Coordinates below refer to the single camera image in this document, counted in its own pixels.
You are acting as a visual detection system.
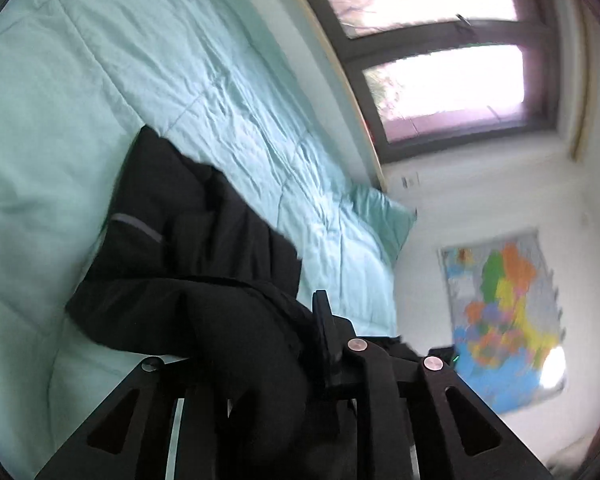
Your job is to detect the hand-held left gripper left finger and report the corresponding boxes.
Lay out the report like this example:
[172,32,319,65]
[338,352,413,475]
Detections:
[35,357,231,480]

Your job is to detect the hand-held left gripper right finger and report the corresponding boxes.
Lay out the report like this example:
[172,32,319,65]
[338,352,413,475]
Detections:
[311,290,556,480]

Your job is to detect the black hooded jacket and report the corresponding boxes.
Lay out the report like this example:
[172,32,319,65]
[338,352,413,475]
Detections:
[65,125,416,480]

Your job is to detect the teal pillow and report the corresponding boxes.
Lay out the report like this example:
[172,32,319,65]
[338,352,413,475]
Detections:
[340,182,418,266]

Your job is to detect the wooden window sill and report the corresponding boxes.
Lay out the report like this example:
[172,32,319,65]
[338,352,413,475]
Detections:
[275,0,386,191]

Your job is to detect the teal quilt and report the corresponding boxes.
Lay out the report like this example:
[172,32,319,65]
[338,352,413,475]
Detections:
[0,0,401,480]

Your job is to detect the dark framed window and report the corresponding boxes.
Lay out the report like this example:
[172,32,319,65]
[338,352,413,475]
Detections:
[285,0,571,163]

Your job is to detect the colourful wall map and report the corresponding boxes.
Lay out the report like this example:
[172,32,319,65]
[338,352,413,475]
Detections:
[437,230,568,416]

